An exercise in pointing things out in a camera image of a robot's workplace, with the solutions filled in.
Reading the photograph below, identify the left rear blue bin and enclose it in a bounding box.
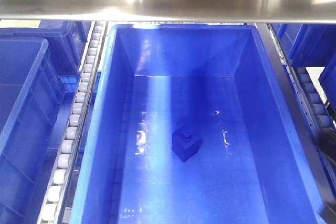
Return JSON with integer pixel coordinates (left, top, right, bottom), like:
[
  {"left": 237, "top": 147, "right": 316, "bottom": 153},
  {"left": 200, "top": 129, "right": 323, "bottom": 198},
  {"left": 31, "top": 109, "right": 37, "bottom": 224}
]
[{"left": 1, "top": 19, "right": 92, "bottom": 76}]

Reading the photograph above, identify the white roller track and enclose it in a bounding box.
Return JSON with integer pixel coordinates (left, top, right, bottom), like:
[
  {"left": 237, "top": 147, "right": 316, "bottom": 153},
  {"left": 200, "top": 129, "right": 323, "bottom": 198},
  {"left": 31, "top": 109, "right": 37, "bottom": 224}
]
[
  {"left": 268, "top": 25, "right": 335, "bottom": 143},
  {"left": 37, "top": 21, "right": 109, "bottom": 223}
]

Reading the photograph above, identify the right rear blue bin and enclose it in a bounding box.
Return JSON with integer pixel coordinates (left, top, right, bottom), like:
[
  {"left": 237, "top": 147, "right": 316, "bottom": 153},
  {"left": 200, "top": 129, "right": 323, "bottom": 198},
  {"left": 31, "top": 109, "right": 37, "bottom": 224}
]
[{"left": 271, "top": 23, "right": 335, "bottom": 68}]

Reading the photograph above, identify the large central blue bin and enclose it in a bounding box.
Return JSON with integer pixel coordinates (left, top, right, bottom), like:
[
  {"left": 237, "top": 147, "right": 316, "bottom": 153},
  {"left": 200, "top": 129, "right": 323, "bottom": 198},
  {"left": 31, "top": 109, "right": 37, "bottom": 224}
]
[{"left": 70, "top": 25, "right": 324, "bottom": 223}]

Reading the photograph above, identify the right white roller track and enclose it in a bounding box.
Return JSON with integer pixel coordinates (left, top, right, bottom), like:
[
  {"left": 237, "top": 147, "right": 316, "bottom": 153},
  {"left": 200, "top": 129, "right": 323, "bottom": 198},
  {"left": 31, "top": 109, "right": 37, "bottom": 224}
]
[{"left": 268, "top": 25, "right": 335, "bottom": 143}]

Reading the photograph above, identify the left white roller track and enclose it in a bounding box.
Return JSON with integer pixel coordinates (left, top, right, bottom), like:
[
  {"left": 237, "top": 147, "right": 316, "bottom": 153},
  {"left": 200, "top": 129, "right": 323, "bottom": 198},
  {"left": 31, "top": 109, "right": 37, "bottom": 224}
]
[{"left": 37, "top": 21, "right": 109, "bottom": 223}]

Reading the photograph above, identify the small blue block part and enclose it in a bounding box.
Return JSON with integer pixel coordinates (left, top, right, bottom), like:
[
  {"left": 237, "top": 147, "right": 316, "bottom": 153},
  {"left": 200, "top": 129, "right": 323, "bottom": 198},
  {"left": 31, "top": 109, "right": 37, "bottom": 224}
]
[{"left": 172, "top": 124, "right": 203, "bottom": 162}]

